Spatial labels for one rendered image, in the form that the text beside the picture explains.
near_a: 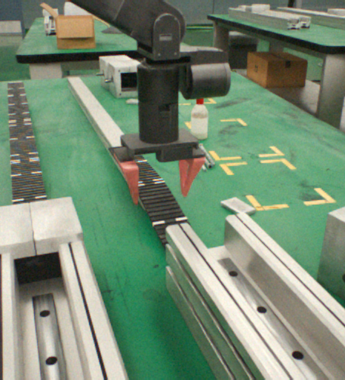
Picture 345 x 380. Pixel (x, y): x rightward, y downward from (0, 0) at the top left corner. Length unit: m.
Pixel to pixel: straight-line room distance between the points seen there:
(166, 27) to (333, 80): 2.38
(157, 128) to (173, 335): 0.28
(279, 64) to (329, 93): 1.36
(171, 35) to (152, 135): 0.14
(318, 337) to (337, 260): 0.16
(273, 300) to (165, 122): 0.29
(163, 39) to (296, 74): 3.74
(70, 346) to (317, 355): 0.21
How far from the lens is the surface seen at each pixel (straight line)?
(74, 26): 2.51
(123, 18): 0.58
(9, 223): 0.52
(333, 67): 2.90
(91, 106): 1.21
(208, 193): 0.77
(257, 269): 0.47
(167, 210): 0.67
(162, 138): 0.63
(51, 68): 2.51
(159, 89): 0.61
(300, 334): 0.43
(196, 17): 11.76
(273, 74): 4.22
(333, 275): 0.56
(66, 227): 0.49
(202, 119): 1.01
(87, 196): 0.77
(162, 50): 0.59
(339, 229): 0.53
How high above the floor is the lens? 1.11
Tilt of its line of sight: 26 degrees down
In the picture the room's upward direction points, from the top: straight up
